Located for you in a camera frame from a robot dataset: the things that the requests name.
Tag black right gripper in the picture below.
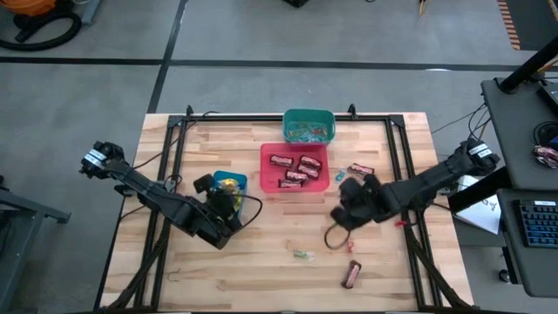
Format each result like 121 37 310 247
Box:
339 174 387 231

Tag pink brown candy wrappers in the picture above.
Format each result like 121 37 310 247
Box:
532 145 558 170

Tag blue plastic bin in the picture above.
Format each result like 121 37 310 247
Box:
212 169 248 219

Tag pink plastic bin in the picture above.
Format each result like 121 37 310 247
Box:
259 142 331 194

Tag green plastic bin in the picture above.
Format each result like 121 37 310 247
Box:
282 108 337 145

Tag white paper sheet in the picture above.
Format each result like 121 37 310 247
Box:
453 174 503 236

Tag grey desk top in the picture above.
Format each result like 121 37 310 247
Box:
480 77 558 192
495 188 558 299

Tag black backlit keyboard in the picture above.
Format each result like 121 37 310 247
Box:
517 199 558 249

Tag grey metal stand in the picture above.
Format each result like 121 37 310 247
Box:
0 174 72 314

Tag orange black striped strip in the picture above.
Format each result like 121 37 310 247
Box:
496 0 522 51

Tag dark floor mat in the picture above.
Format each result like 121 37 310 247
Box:
505 0 558 51

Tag orange vacuum cleaner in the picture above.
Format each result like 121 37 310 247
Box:
0 0 58 18

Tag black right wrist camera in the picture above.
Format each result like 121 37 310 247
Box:
330 207 350 229

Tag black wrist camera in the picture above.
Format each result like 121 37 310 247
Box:
330 207 350 229
193 174 215 195

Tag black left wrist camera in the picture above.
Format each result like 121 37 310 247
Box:
193 174 215 195

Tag black left camera cable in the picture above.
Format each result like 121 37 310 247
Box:
215 191 264 230

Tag black camera cable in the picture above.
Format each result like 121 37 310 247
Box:
215 191 264 230
323 221 352 251

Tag black right camera cable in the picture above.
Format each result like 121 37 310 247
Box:
323 221 352 251

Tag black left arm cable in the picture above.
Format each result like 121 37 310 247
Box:
133 109 219 169

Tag black aluminium table frame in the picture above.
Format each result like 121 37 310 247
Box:
99 103 473 314

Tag black floor cables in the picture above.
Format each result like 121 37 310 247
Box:
430 102 492 162

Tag black coiled cable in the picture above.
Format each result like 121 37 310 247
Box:
532 120 558 148

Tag black vacuum hose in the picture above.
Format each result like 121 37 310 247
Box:
0 9 83 52

